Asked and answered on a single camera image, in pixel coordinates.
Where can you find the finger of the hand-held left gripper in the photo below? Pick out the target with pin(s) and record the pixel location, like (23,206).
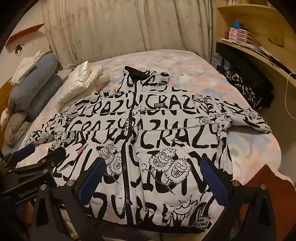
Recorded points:
(24,151)
(54,157)

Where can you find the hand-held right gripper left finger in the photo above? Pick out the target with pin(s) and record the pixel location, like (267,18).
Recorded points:
(91,179)

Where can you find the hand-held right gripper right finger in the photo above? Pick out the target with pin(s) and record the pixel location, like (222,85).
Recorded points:
(214,183)

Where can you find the black and white printed jacket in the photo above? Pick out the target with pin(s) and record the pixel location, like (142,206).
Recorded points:
(161,139)

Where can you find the grey pillow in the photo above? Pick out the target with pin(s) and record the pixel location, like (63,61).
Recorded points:
(16,129)

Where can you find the wooden headboard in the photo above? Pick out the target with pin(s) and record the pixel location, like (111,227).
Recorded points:
(4,97)

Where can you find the dark blue pillow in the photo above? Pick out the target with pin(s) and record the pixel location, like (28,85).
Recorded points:
(44,95)

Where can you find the cream puffy jacket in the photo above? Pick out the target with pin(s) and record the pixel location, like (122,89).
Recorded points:
(81,81)

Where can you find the white folded cloth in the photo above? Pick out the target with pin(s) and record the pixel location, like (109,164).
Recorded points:
(23,67)

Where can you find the black white patterned cloth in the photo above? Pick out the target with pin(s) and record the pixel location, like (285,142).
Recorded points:
(245,90)

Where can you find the pastel patterned bed blanket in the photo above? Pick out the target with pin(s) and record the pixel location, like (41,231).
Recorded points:
(189,69)

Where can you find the white carton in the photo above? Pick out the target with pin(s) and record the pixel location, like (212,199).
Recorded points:
(217,59)

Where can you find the beige patterned curtain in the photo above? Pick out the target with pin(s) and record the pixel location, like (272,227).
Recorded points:
(115,30)

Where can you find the loose papers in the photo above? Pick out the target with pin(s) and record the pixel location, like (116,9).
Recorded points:
(268,52)

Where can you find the pink drawer organizer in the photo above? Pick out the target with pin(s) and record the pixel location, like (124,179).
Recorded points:
(240,34)

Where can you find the blue box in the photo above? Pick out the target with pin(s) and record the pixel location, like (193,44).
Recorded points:
(238,24)

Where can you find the curved wooden desk shelf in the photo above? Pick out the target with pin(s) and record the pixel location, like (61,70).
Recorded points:
(266,20)

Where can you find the black wall sticker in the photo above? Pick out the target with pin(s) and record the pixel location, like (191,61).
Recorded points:
(19,49)

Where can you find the red wall shelf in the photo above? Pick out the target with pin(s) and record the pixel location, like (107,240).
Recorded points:
(23,33)

